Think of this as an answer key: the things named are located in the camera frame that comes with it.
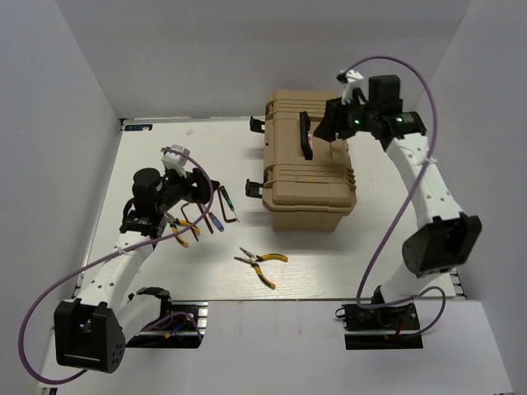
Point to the brown long hex key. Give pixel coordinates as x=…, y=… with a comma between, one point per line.
x=205, y=218

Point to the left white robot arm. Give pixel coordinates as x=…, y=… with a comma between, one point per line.
x=91, y=331

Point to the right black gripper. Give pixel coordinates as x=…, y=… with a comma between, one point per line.
x=333, y=119

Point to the brown L-shaped hex key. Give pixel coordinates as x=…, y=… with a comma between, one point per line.
x=224, y=207

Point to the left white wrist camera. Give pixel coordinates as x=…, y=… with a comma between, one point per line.
x=175, y=159

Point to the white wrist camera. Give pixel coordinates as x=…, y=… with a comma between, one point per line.
x=350, y=80
x=175, y=159

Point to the blue red handled screwdriver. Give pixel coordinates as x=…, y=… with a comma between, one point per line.
x=218, y=224

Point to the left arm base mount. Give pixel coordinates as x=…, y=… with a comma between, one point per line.
x=177, y=332

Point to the blue label sticker left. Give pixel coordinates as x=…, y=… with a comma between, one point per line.
x=138, y=127

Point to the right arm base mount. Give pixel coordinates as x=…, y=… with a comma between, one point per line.
x=380, y=329

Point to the tan plastic toolbox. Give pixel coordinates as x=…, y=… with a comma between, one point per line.
x=308, y=183

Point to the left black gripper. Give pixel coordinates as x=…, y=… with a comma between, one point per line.
x=200, y=193

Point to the brown hex key under pliers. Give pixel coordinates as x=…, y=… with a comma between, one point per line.
x=185, y=213

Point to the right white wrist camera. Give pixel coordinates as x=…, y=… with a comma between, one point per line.
x=350, y=80

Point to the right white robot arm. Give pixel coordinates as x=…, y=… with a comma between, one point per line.
x=445, y=234

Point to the yellow black needle-nose pliers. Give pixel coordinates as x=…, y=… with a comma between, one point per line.
x=254, y=260

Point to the green black precision screwdriver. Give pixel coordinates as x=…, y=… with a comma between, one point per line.
x=225, y=195

